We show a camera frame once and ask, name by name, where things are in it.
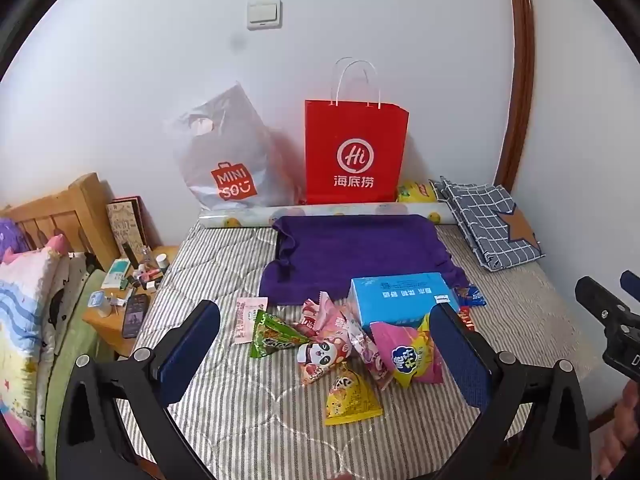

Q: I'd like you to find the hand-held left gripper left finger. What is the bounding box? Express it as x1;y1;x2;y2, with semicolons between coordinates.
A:
55;300;221;480

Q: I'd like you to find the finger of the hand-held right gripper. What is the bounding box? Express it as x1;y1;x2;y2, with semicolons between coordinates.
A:
620;270;640;303
575;276;630;331

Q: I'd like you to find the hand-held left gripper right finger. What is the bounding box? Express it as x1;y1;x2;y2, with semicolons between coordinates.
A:
429;302;593;480

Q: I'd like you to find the pink and yellow snack packet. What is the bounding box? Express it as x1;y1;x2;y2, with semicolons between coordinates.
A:
370;314;446;388

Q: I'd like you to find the blue cookie packet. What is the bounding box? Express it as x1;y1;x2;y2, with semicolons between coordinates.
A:
454;284;487;308

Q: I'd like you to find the pink white stick packet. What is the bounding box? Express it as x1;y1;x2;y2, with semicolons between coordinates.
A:
235;296;268;345

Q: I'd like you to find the green snack packet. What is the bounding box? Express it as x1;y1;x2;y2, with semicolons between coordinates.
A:
250;310;311;359

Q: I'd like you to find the long pink snack packet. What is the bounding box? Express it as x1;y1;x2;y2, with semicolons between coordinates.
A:
345;310;396;391

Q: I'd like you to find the yellow triangular snack packet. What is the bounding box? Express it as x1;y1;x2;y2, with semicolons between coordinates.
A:
325;362;383;427

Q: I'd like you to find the panda print snack packet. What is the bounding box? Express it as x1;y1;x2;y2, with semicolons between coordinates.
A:
297;337;358;386

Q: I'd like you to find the pink snack packet red print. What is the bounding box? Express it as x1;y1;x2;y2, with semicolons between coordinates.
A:
300;292;351;341

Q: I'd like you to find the purple towel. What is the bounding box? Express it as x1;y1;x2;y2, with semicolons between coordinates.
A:
259;214;471;307

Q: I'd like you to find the person's right hand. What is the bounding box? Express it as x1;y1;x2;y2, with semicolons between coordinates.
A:
595;380;640;480

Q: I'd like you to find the black smartphone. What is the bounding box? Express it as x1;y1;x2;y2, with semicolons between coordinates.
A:
122;293;151;339

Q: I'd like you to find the wooden nightstand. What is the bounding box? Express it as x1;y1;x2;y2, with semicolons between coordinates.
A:
82;245;181;356

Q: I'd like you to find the striped bed quilt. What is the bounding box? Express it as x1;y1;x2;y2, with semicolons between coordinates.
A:
117;220;601;480

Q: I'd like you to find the blue tissue pack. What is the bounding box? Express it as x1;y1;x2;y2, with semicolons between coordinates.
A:
348;272;460;336

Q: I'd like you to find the white green small box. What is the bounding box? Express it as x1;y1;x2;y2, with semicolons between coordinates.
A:
101;259;132;290

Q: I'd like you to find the green bed sheet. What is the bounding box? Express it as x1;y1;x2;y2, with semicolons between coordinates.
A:
45;270;113;461

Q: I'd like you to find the grey checked cloth with star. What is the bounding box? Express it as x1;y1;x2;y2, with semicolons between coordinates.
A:
431;176;546;272

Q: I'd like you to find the patterned notebook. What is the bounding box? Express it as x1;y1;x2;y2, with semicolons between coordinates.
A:
106;195;151;261

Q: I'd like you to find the fruit print paper roll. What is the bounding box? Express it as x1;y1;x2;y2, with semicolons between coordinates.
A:
198;201;458;230

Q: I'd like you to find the cartoon print pillow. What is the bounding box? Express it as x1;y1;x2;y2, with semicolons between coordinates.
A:
0;235;76;461

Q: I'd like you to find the yellow chip bag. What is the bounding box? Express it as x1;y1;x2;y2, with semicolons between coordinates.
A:
397;180;438;204

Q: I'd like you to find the wooden headboard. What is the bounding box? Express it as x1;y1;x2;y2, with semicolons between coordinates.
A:
0;172;121;271

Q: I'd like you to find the translucent plastic shopping bag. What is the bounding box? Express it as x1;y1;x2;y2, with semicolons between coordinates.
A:
164;81;306;209

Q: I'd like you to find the purple plush cloth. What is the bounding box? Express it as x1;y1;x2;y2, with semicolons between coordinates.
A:
0;217;32;263

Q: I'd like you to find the red paper bag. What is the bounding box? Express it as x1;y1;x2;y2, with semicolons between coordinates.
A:
305;58;410;206

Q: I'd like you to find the white light switch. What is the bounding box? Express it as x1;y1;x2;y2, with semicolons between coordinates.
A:
247;1;282;31

